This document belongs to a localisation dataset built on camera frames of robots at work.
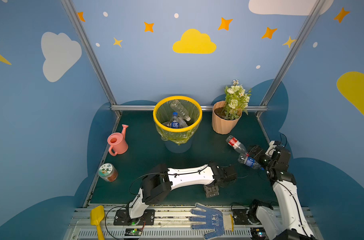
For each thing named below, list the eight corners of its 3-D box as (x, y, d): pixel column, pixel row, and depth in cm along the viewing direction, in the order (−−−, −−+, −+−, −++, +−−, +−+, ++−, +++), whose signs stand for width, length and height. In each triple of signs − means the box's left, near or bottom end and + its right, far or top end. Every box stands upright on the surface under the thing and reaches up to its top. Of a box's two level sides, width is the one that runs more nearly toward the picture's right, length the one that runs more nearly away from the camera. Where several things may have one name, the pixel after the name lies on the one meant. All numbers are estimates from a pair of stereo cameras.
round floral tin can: (102, 182, 88) (95, 176, 81) (106, 169, 93) (100, 163, 86) (116, 182, 88) (110, 176, 81) (120, 169, 93) (115, 163, 86)
